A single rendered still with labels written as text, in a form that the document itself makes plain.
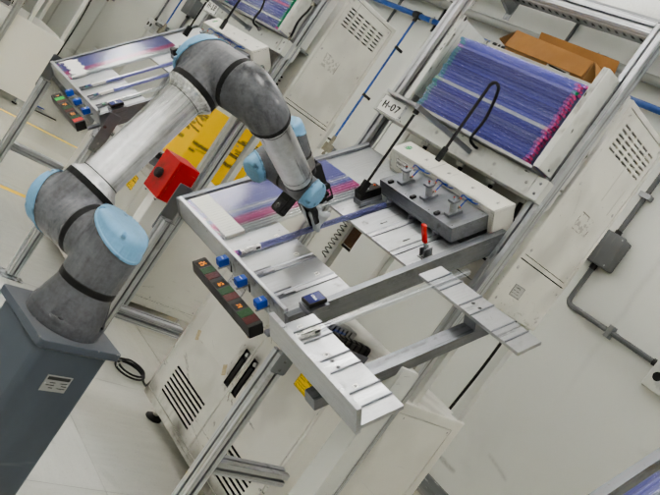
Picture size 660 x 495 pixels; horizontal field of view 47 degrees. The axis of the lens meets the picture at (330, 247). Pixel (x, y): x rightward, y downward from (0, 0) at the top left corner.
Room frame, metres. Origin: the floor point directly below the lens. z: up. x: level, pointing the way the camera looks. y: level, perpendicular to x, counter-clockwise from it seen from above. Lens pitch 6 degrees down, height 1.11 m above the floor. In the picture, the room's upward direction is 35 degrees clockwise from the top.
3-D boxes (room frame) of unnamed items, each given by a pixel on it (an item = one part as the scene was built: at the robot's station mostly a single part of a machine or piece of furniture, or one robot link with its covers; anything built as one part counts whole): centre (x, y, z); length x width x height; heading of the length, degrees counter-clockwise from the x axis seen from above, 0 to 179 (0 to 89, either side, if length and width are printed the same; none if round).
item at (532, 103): (2.36, -0.18, 1.52); 0.51 x 0.13 x 0.27; 44
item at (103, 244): (1.40, 0.35, 0.72); 0.13 x 0.12 x 0.14; 67
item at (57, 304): (1.40, 0.34, 0.60); 0.15 x 0.15 x 0.10
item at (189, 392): (2.49, -0.23, 0.31); 0.70 x 0.65 x 0.62; 44
